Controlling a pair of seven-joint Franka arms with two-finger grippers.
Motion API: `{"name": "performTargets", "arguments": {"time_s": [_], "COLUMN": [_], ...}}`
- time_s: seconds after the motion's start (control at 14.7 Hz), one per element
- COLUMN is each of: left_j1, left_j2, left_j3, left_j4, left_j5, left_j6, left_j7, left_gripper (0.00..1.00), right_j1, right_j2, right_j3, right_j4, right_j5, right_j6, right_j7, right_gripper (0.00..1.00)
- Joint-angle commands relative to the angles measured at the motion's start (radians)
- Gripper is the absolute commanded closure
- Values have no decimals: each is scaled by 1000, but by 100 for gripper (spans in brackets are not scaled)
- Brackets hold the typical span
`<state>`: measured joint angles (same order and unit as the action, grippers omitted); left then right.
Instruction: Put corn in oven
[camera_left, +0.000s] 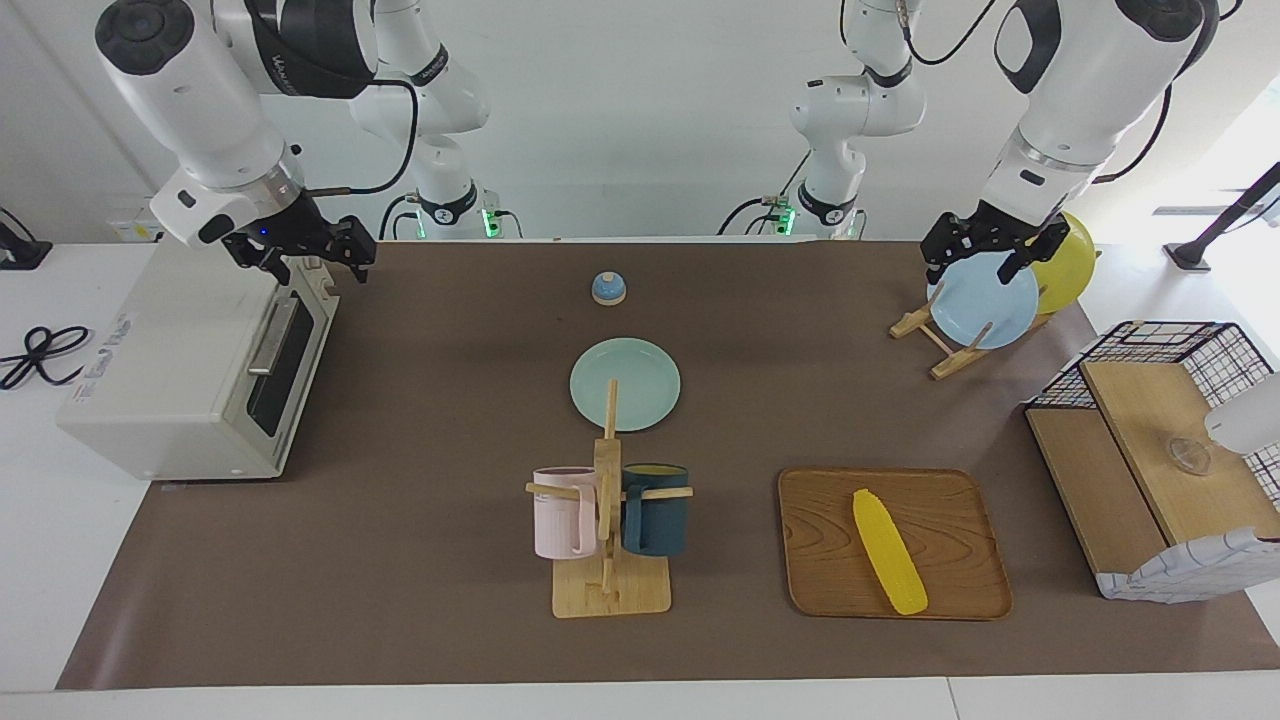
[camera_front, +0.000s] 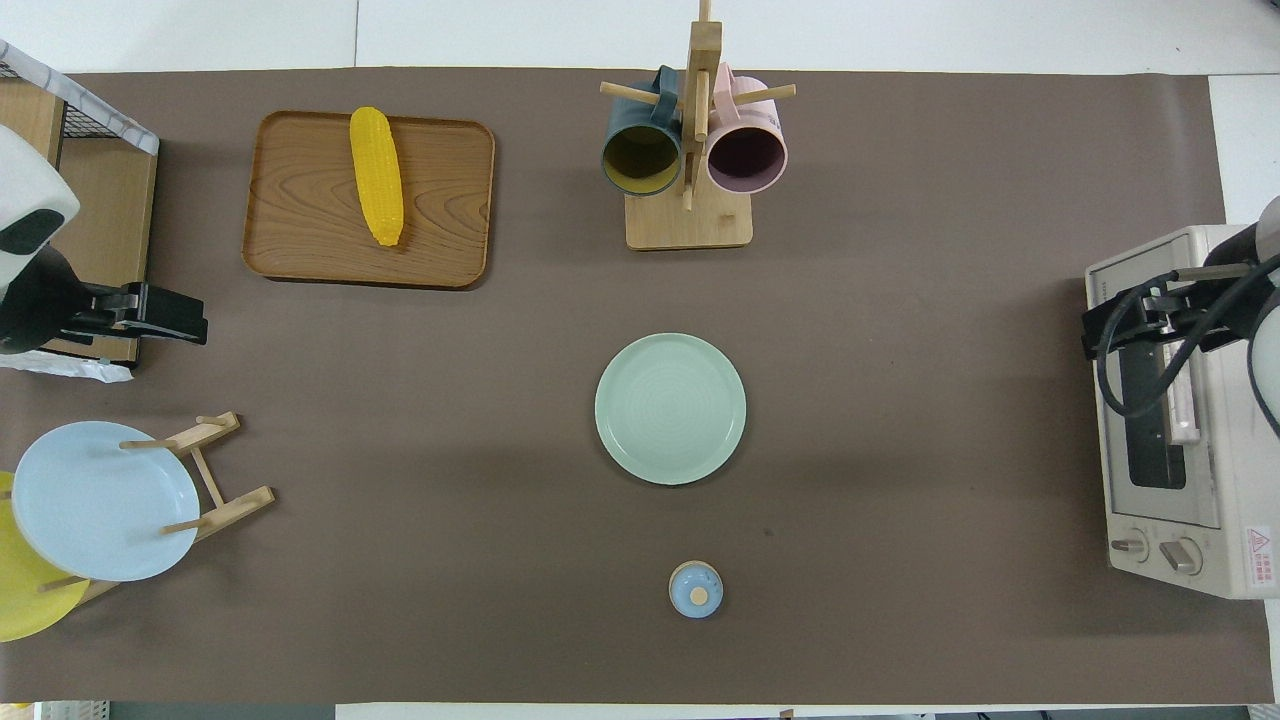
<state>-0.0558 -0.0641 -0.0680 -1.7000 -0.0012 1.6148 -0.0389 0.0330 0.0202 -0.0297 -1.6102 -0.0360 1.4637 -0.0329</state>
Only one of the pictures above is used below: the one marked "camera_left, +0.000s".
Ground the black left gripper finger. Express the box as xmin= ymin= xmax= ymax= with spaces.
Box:
xmin=997 ymin=245 xmax=1046 ymax=286
xmin=920 ymin=213 xmax=956 ymax=291

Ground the glass oven door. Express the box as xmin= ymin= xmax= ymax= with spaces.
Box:
xmin=243 ymin=285 xmax=337 ymax=451

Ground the yellow corn cob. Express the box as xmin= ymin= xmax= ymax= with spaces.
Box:
xmin=852 ymin=488 xmax=929 ymax=616

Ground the pale green round plate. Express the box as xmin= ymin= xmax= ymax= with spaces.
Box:
xmin=569 ymin=337 xmax=682 ymax=434

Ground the beige toaster oven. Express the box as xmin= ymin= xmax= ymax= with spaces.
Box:
xmin=56 ymin=240 xmax=341 ymax=482

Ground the yellow plate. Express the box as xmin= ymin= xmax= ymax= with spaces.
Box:
xmin=1028 ymin=210 xmax=1098 ymax=316

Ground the light blue plate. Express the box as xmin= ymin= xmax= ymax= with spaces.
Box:
xmin=928 ymin=252 xmax=1041 ymax=350

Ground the wooden plate rack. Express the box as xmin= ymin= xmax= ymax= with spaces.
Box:
xmin=890 ymin=281 xmax=1056 ymax=381

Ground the white power box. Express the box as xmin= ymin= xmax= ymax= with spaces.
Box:
xmin=110 ymin=205 xmax=166 ymax=244

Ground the brown table mat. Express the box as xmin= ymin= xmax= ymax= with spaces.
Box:
xmin=56 ymin=240 xmax=1280 ymax=691

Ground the tall light wooden board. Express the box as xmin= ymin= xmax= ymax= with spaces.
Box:
xmin=1080 ymin=360 xmax=1280 ymax=546

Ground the low light wooden board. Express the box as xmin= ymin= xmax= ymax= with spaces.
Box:
xmin=1027 ymin=405 xmax=1171 ymax=576

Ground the small clear glass dish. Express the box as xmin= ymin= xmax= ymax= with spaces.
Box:
xmin=1165 ymin=437 xmax=1213 ymax=476

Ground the white rounded object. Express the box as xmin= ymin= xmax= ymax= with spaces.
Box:
xmin=1204 ymin=372 xmax=1280 ymax=456

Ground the brown wooden tray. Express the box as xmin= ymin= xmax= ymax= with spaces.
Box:
xmin=778 ymin=467 xmax=1014 ymax=622

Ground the pink mug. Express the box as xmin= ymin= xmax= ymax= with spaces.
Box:
xmin=532 ymin=466 xmax=601 ymax=560

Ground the dark blue mug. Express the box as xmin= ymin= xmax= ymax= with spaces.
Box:
xmin=620 ymin=462 xmax=691 ymax=558

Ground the wooden mug rack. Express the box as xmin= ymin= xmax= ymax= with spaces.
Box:
xmin=525 ymin=378 xmax=695 ymax=619

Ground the black camera stand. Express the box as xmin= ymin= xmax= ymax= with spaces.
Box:
xmin=1164 ymin=160 xmax=1280 ymax=273

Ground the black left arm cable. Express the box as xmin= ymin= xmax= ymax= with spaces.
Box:
xmin=1090 ymin=80 xmax=1173 ymax=186

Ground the bundled black cable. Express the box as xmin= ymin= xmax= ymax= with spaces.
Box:
xmin=0 ymin=325 xmax=93 ymax=391

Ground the black clamp mount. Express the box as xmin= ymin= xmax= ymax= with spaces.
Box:
xmin=0 ymin=207 xmax=53 ymax=271

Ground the wire and wood shelf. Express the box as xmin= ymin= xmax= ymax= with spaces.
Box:
xmin=1025 ymin=320 xmax=1280 ymax=604

